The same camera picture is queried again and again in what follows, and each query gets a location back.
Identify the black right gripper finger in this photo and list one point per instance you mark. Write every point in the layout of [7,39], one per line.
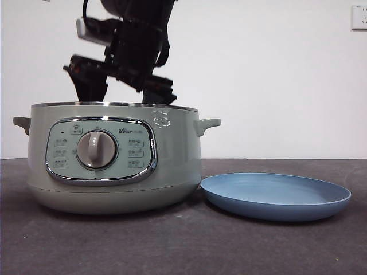
[159,91]
[90,83]

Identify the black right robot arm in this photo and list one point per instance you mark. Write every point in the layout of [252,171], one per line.
[137,7]

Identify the pale green electric steamer pot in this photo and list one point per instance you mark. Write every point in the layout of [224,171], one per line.
[177,160]

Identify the blue round plate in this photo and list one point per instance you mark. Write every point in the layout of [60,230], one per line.
[272,192]

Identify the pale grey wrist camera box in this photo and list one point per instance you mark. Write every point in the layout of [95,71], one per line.
[81,28]

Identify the white wall socket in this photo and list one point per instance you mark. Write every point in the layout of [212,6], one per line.
[359,17]

